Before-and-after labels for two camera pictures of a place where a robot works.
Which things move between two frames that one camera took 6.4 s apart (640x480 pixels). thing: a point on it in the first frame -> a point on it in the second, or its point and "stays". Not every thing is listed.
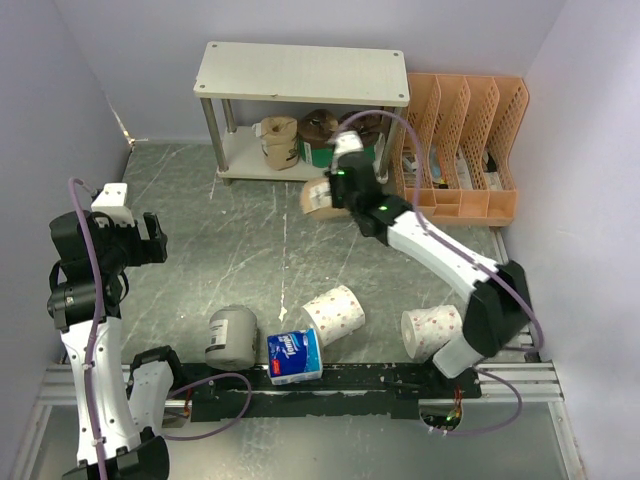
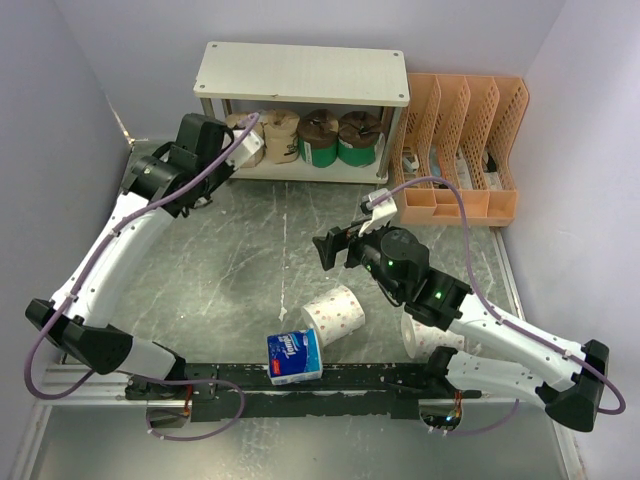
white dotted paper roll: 335,314 stays
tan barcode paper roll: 316,200 -> 236,121
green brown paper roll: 316,132 stays
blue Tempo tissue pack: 293,356 stays
